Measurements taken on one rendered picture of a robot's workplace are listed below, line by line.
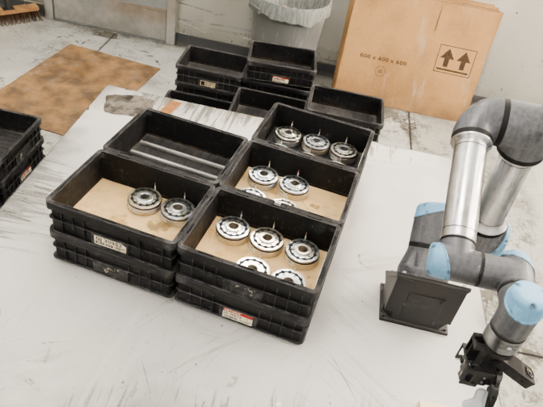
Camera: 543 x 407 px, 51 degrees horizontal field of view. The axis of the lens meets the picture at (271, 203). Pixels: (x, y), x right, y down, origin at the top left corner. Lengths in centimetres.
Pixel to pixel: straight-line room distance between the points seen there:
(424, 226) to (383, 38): 278
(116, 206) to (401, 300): 91
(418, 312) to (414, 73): 289
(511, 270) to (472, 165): 25
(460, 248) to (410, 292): 47
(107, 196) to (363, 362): 92
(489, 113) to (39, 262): 132
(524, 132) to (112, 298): 117
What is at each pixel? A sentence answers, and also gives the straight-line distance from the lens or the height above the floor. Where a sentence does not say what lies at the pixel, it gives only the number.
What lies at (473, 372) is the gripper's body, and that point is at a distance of 132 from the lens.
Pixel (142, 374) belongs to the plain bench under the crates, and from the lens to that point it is 156.
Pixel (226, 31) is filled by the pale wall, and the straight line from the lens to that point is 469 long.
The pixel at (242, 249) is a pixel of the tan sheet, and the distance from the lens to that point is 169.
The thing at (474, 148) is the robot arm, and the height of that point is 135.
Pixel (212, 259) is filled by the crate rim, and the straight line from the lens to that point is 151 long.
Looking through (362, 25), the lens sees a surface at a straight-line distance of 433.
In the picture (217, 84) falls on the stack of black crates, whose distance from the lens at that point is 341.
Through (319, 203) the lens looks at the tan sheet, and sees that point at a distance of 191.
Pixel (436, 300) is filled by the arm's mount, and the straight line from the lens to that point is 172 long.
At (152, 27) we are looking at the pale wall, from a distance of 483.
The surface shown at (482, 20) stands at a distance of 442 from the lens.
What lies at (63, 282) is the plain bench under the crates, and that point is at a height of 70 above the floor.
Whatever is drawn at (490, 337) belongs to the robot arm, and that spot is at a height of 114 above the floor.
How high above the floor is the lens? 200
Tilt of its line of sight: 39 degrees down
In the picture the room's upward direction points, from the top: 11 degrees clockwise
